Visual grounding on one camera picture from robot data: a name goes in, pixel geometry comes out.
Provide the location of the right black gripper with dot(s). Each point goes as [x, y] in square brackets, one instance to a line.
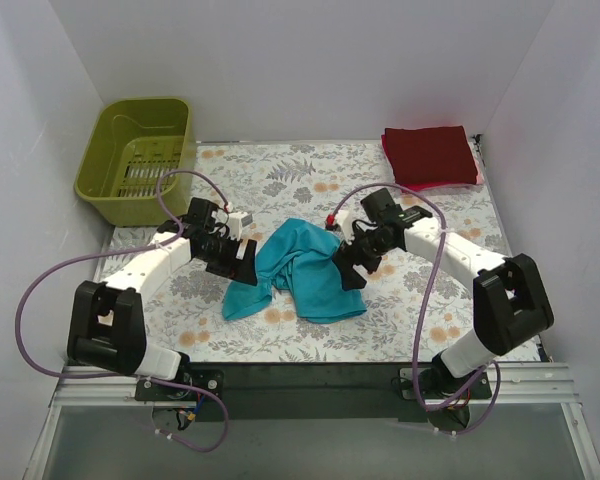
[353, 260]

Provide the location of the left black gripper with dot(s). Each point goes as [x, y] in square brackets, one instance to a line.
[241, 258]

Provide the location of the teal t shirt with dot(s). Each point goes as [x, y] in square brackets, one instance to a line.
[296, 258]

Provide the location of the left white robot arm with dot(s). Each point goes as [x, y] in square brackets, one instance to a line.
[107, 327]

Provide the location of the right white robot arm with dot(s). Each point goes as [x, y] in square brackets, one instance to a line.
[510, 303]

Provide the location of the pink folded t shirt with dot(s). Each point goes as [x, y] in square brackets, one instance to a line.
[480, 180]

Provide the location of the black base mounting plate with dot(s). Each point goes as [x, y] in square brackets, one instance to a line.
[268, 391]

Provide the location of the dark red folded t shirt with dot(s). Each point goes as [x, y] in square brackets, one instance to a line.
[434, 154]

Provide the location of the olive green plastic basket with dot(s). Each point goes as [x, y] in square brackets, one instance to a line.
[133, 143]

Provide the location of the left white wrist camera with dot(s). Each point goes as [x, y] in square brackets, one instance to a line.
[237, 222]

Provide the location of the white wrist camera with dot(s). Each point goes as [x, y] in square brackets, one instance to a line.
[341, 222]
[237, 222]

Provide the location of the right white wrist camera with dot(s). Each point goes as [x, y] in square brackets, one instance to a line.
[341, 222]

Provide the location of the aluminium frame rail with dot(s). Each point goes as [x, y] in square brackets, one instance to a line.
[82, 386]

